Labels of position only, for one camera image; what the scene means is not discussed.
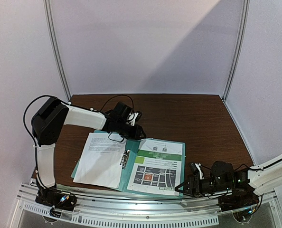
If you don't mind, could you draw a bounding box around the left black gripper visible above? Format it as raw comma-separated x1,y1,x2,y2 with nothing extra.
116,120,146,141

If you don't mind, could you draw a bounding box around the teal file folder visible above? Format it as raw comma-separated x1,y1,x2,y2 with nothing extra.
71,130,185,198

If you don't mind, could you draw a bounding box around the chrome folder clip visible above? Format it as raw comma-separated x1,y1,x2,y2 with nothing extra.
120,150,130,169

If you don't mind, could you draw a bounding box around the colourful printed leaflet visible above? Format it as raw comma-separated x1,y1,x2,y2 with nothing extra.
126,138,185,198

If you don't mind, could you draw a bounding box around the white printed paper sheet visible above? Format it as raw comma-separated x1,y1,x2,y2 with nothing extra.
73,133,126,189

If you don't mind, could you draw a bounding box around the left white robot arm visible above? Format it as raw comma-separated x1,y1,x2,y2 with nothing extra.
31,95,146,206

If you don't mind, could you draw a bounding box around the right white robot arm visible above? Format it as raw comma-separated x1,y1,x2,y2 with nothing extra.
175,154,282,207

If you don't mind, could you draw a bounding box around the aluminium mounting rail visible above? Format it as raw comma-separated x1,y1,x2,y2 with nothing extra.
10,180,282,228

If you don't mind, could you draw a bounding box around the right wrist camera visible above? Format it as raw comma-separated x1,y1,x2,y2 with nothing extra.
189,162,204,180

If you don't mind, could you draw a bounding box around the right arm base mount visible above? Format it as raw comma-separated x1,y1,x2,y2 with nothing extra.
218,190,261,212

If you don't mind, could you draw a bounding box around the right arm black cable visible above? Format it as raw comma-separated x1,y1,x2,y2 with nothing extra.
200,152,282,200

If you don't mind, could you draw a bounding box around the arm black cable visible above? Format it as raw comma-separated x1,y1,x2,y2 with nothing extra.
22,95,135,188
200,152,282,200

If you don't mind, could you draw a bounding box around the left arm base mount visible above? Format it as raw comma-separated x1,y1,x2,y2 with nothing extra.
35,186,77,218

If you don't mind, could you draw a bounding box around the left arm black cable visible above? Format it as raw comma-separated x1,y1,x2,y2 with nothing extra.
22,95,135,188

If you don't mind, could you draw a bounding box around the left aluminium wall post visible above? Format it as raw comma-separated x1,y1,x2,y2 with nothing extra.
43,0,72,101

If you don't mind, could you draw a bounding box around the aluminium wall post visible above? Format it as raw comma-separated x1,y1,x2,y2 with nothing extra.
43,0,72,101
221,0,250,103

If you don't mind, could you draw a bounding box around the right aluminium wall post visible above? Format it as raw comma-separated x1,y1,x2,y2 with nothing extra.
221,0,250,103

